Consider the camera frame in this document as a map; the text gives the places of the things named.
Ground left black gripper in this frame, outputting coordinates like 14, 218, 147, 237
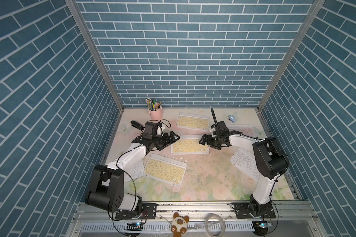
151, 131, 180, 150

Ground yellow keyboard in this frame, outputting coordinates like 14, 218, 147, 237
171, 135, 209, 155
144, 154, 187, 187
177, 113, 210, 131

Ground white keyboard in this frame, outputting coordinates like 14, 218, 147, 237
124, 160, 145, 183
230, 148, 260, 181

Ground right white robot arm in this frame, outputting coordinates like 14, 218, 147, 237
199, 131, 289, 218

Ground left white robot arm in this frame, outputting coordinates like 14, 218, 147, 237
85, 131, 180, 216

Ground pink pencil cup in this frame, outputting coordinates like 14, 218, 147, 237
148, 107, 163, 120

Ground small blue stapler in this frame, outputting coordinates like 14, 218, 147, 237
228, 115, 236, 123

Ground pink keyboard right back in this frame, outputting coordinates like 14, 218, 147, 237
227, 124, 256, 137

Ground pencils in cup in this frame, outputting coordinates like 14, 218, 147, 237
145, 98, 161, 111

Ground plush toy cat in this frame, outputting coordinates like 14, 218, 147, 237
171, 212, 189, 237

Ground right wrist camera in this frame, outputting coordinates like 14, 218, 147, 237
210, 121, 229, 137

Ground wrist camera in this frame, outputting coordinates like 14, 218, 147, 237
141, 122, 164, 140
210, 121, 229, 137

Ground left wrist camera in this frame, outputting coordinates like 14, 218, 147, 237
141, 122, 164, 140

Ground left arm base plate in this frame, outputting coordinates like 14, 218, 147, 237
115, 202, 158, 220

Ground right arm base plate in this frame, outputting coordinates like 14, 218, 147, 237
230, 202, 276, 219

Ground aluminium front rail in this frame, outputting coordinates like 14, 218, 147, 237
66, 200, 326, 237

